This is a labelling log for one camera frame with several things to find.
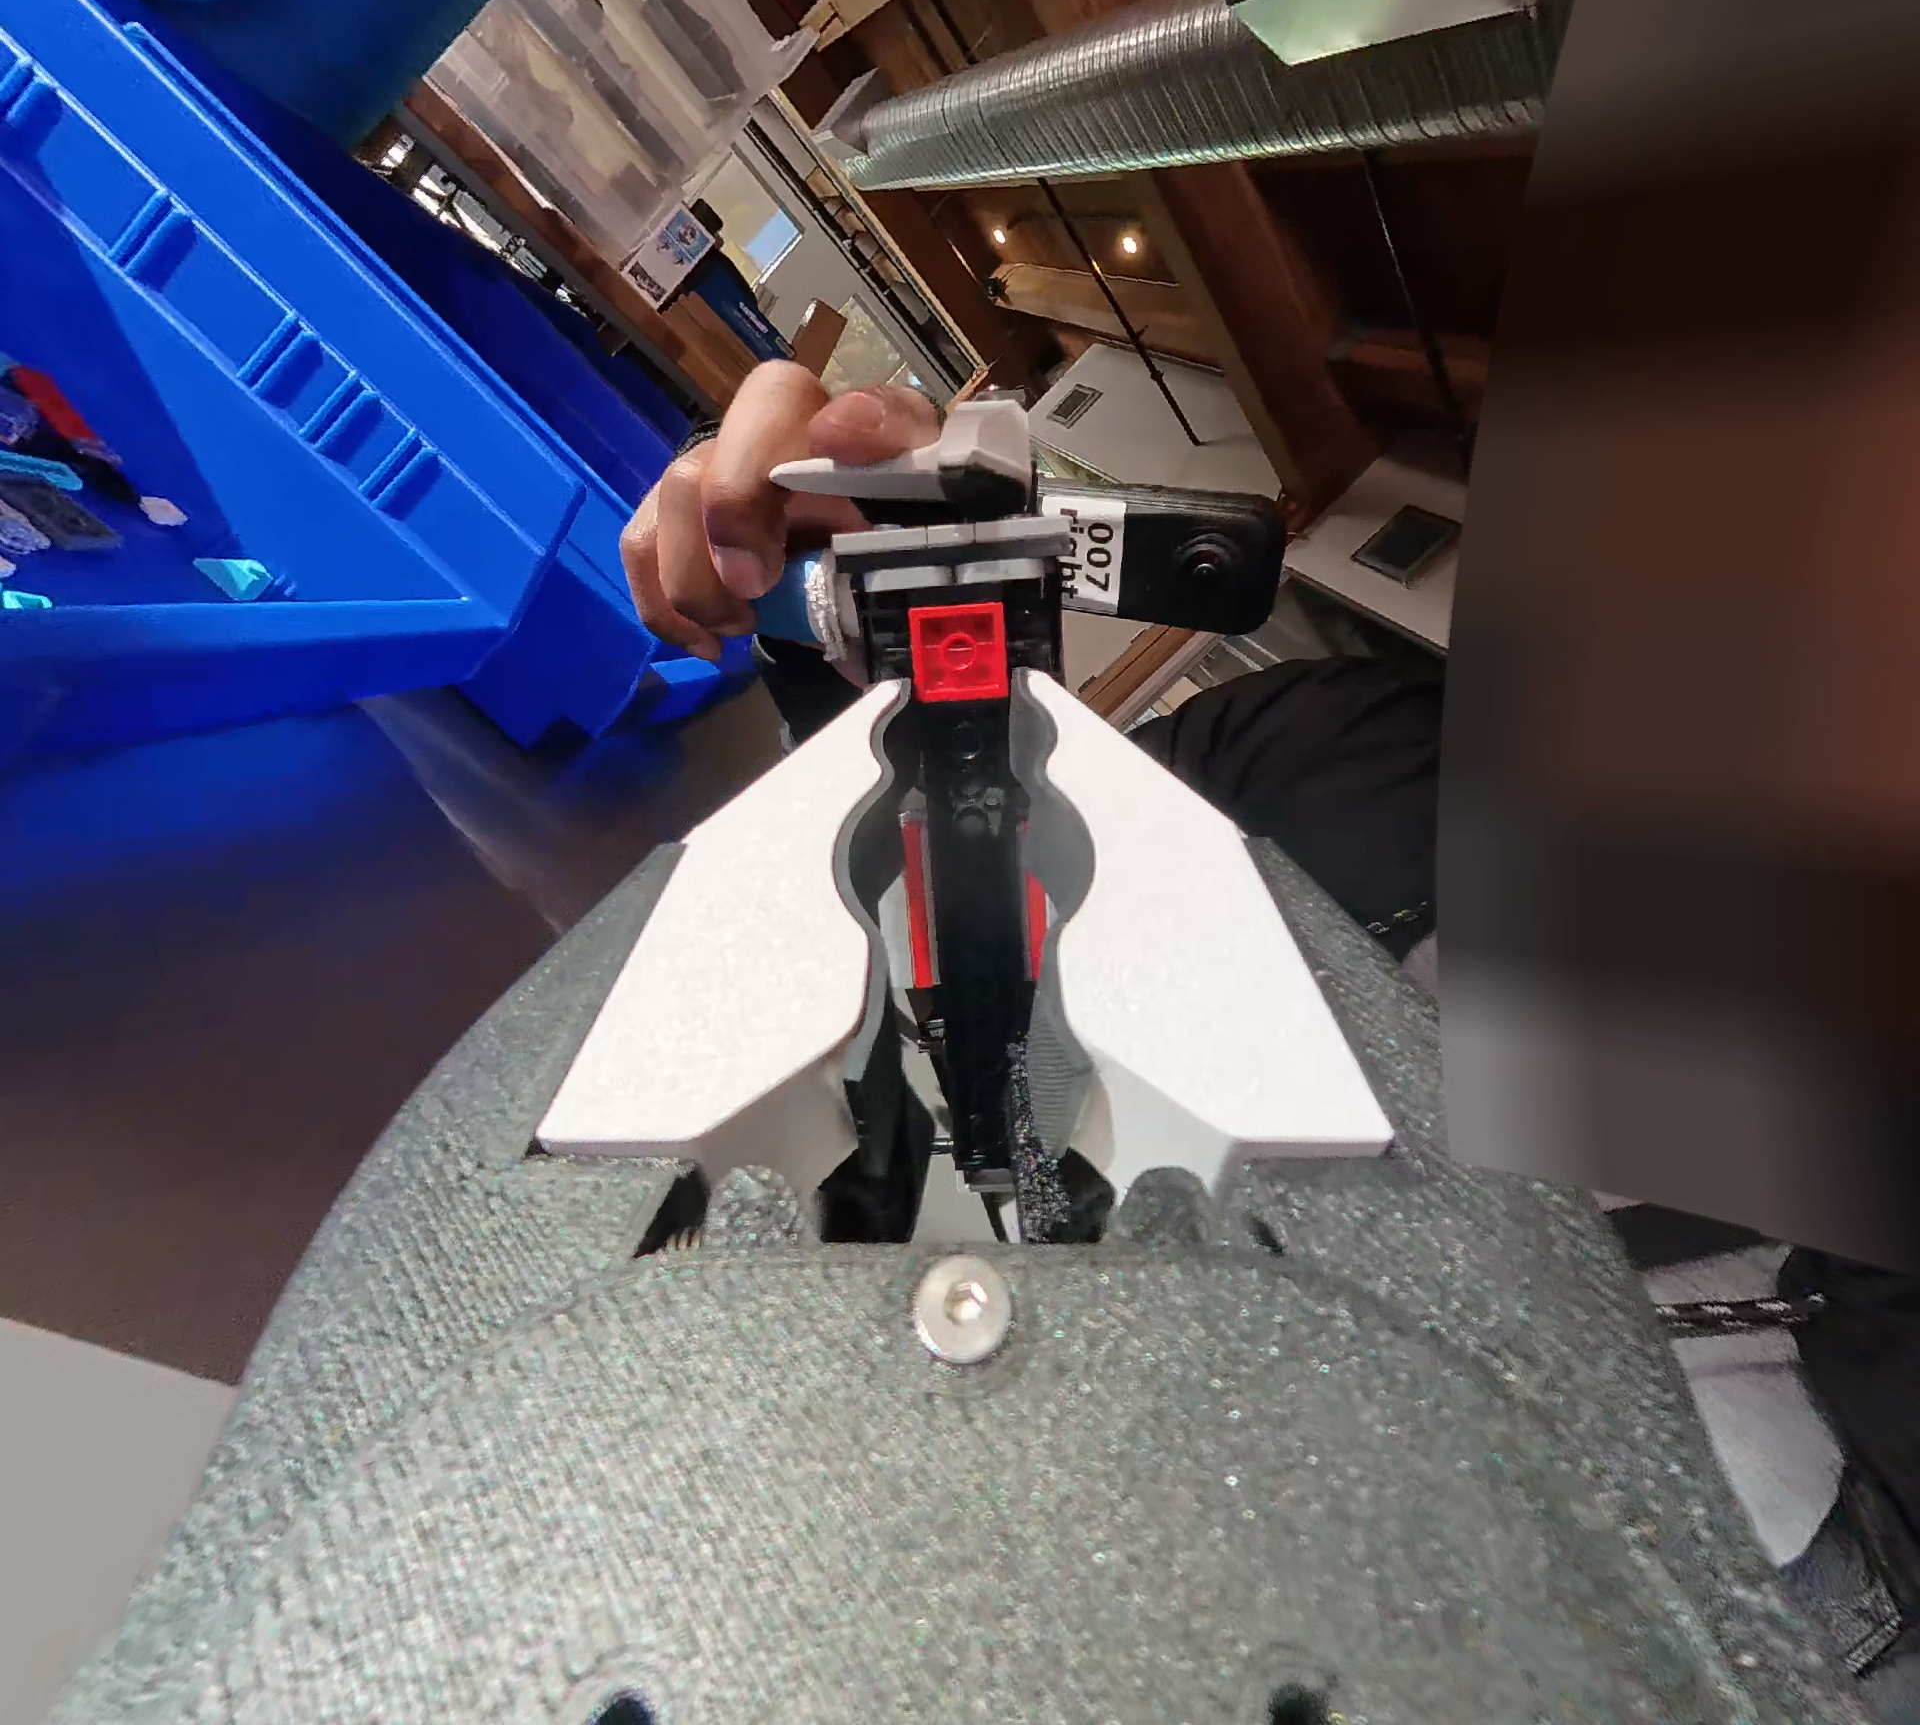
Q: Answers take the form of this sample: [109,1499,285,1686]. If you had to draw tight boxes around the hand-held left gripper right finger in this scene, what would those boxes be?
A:
[1025,675,1398,1179]

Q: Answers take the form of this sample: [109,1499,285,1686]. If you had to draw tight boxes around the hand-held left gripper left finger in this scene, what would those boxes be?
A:
[537,683,912,1160]

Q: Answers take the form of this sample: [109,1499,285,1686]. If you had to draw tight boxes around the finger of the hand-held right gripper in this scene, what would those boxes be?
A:
[768,397,1040,503]

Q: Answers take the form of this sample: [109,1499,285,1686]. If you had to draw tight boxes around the toy brick vehicle model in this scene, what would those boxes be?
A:
[833,523,1079,1199]

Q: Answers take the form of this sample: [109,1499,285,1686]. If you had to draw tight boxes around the person's right forearm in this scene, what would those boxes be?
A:
[1129,657,1447,964]

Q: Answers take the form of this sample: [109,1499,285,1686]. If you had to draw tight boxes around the person's right hand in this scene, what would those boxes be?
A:
[619,362,948,665]

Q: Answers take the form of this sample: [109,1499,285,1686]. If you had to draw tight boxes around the clear plastic drawer organizer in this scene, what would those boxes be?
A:
[433,0,786,304]

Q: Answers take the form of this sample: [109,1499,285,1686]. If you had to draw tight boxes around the blue plastic storage bin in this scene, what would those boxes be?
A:
[0,0,763,771]

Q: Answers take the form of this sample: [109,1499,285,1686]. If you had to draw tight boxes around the pile of loose toy bricks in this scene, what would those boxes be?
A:
[0,356,276,620]

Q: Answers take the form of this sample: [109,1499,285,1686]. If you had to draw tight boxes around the silver ventilation duct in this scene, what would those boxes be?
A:
[845,0,1551,200]

